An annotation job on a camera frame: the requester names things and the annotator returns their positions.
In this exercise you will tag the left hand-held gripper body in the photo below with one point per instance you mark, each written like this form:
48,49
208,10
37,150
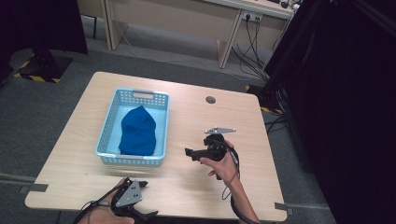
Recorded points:
129,195

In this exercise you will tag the small black curtain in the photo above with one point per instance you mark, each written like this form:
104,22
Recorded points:
40,21

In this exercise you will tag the light blue plastic basket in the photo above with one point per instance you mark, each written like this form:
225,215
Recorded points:
109,124

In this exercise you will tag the person's right hand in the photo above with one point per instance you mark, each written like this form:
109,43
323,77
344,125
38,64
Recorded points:
224,168

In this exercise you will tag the black stand base striped edge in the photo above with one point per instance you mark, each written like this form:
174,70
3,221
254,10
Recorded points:
43,67

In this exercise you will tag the black floor plate striped edge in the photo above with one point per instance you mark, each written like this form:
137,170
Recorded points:
264,99

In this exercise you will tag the grey tape strip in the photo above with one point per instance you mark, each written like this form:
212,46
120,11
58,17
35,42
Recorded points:
32,187
284,207

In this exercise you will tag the white power strip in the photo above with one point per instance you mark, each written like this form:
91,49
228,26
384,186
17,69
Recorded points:
251,16

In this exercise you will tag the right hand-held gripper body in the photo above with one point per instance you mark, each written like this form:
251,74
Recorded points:
215,147

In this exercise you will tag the beige wooden desk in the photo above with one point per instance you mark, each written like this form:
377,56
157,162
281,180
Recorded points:
174,21

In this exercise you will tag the grey table grommet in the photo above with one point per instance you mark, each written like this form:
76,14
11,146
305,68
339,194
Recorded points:
210,100

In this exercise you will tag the blue cloth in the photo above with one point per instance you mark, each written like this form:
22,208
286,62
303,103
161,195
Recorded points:
137,132

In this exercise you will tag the large black curtain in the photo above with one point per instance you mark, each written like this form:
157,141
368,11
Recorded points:
342,109

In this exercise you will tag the person's left hand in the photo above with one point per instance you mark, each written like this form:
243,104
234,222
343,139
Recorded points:
104,217

